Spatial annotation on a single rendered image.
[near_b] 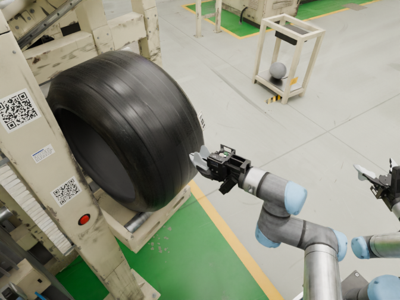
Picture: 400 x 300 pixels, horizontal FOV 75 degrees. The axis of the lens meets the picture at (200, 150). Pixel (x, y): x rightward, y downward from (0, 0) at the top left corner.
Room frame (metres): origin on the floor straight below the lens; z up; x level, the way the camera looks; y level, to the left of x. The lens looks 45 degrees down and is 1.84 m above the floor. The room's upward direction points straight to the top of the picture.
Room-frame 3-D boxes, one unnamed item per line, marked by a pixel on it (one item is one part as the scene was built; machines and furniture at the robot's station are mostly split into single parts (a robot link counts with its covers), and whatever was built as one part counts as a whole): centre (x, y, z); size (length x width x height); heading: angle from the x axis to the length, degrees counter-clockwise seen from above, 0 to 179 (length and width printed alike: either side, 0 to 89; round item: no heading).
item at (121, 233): (0.56, 0.41, 0.90); 0.40 x 0.03 x 0.10; 53
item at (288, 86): (2.92, -0.99, 0.40); 0.60 x 0.35 x 0.80; 32
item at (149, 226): (0.61, 0.19, 0.83); 0.36 x 0.09 x 0.06; 143
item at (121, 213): (0.70, 0.30, 0.80); 0.37 x 0.36 x 0.02; 53
